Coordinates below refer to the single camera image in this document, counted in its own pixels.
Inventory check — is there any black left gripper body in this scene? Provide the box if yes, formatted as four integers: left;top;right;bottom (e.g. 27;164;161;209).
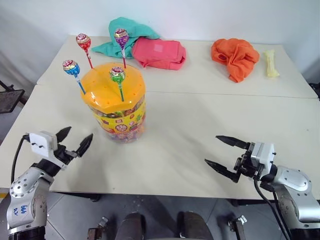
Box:
52;143;78;166

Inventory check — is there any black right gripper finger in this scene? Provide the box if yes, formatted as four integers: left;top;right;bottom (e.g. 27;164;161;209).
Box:
215;135;251;151
204;158;242;184

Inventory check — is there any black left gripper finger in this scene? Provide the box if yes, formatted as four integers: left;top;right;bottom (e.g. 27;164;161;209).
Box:
55;126;73;145
75;133;94;158

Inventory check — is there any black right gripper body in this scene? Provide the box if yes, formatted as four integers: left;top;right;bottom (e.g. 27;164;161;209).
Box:
233;147;263;180

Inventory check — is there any blue wrapped lollipop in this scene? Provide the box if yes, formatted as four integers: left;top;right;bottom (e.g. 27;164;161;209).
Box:
62;59;87;96

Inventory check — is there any green wrapped lollipop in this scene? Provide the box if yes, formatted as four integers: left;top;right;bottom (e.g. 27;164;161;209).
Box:
108;66;126;102

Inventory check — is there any red wrapped lollipop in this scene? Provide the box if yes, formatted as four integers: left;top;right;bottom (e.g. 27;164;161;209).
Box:
75;32;94;70

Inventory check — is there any purple wrapped lollipop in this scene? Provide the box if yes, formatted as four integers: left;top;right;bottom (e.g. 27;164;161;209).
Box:
113;27;130;69

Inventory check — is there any clear plastic candy jar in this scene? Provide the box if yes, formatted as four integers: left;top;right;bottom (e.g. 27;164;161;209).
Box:
91;96;147;146

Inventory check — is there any dark rounded shape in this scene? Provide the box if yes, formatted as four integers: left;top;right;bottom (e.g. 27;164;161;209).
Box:
116;211;148;240
176;210;214;240

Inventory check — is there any black metal stand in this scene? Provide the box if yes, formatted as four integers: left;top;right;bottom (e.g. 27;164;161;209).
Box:
0;79;26;115

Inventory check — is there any orange perforated jar lid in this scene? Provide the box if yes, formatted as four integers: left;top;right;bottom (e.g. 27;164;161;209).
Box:
79;63;147;116

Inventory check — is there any orange crumpled cloth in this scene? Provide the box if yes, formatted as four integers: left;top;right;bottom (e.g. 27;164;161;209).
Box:
210;37;261;84

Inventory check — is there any pale yellow small cloth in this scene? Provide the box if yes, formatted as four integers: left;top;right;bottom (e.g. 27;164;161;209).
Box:
263;49;280;79

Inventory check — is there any pink folded cloth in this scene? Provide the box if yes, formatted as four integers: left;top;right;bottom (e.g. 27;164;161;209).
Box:
131;37;188;72

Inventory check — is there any teal cloth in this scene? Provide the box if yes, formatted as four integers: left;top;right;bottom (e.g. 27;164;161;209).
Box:
90;16;161;60

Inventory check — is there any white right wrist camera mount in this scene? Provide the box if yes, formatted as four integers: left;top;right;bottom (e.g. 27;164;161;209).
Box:
249;141;276;176

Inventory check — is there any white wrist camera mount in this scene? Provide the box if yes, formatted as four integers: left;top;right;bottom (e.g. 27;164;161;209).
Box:
249;141;276;176
28;130;69;171

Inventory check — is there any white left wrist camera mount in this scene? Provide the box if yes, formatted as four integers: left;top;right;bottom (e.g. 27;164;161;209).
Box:
28;130;69;171

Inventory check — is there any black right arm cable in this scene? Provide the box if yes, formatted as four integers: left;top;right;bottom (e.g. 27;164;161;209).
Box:
253;174;294;240

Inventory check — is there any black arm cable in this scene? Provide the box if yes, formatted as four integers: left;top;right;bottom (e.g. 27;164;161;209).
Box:
253;174;294;240
10;134;31;188

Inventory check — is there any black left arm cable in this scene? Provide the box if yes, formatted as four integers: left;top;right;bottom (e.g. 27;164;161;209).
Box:
10;134;31;188

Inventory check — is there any metal bracket under table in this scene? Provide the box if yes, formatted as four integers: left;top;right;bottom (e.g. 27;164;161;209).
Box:
226;214;249;240
87;215;110;240

